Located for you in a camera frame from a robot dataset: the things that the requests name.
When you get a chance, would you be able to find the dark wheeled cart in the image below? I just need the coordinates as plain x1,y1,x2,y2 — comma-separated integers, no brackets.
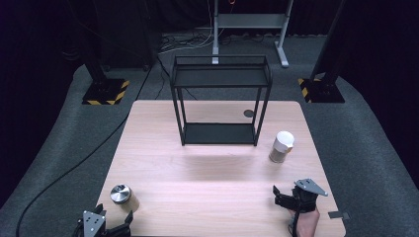
95,0,163,72

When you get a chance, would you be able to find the long black floor cable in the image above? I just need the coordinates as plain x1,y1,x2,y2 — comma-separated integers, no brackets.
15,57,166,237

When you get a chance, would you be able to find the white lid spice jar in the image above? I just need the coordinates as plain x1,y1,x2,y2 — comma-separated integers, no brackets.
268,130,295,164

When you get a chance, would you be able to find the grey tape piece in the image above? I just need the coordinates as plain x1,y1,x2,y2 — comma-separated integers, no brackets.
328,210,351,220

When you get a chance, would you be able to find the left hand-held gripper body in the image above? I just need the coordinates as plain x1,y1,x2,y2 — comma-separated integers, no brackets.
73,210,131,237

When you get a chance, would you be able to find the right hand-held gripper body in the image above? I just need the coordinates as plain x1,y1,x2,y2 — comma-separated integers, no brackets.
291,178,329,213

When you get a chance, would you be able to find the white floor cable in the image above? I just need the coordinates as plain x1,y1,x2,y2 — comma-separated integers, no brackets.
158,0,216,55

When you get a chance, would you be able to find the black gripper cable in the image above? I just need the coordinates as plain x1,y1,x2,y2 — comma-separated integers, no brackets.
291,210,301,237

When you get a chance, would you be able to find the metal lid spice jar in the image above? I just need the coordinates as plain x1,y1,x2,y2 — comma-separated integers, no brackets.
109,184,140,213

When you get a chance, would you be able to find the black stand with striped base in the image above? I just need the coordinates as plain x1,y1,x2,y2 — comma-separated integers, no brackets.
82,60,130,107
297,0,347,104

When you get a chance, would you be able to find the person's right hand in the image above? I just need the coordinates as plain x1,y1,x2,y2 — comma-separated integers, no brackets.
289,206,321,237

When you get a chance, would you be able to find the grey metal stand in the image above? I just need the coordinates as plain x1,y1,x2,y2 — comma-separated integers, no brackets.
211,0,294,69

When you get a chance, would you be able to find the black metal two-tier rack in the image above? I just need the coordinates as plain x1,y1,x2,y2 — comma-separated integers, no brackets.
169,54,273,147

